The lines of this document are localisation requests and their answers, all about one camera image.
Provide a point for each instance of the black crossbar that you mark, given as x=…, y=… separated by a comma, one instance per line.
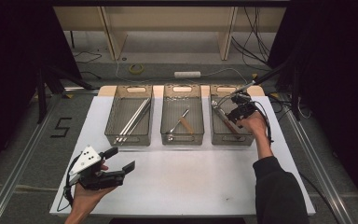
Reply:
x=167, y=3

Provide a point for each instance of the black curtain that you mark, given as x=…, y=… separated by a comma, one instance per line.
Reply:
x=338, y=77
x=12, y=62

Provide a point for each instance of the metal chopstick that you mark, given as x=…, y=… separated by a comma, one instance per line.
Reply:
x=138, y=122
x=130, y=121

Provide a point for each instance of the black metal stand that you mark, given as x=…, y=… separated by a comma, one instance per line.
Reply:
x=296, y=99
x=41, y=102

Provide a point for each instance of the smoky clear plastic bin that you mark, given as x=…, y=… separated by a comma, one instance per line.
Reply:
x=118, y=109
x=174, y=102
x=245, y=137

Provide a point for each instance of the metal spoon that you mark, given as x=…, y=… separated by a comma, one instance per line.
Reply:
x=180, y=120

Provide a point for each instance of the beige wooden shelf unit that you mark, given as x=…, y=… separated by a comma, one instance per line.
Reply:
x=167, y=18

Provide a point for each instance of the aluminium floor rail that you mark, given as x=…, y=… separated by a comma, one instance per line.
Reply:
x=327, y=186
x=24, y=161

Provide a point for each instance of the person's left hand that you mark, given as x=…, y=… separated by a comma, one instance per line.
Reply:
x=84, y=200

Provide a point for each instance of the yellow tape roll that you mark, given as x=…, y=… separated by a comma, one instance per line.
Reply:
x=130, y=69

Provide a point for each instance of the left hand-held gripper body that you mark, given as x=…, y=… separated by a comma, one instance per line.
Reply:
x=99, y=179

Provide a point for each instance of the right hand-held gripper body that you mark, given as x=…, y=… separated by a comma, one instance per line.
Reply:
x=245, y=107

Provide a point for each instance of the person's right hand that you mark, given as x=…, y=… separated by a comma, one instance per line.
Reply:
x=256, y=126

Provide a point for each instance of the white table sheet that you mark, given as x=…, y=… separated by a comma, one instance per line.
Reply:
x=174, y=186

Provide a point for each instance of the white power strip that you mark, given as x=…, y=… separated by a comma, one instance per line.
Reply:
x=187, y=74

